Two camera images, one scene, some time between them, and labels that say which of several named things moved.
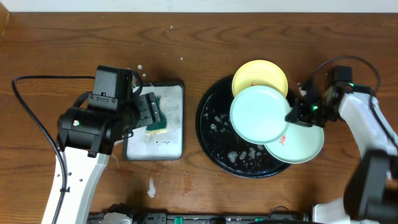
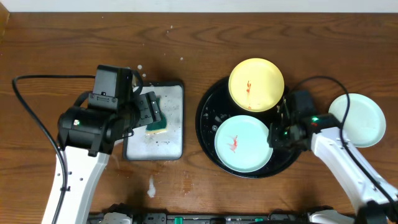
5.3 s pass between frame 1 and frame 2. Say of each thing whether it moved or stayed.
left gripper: stayed
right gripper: moved
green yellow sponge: stayed
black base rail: stayed
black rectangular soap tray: stayed
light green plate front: moved
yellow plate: stayed
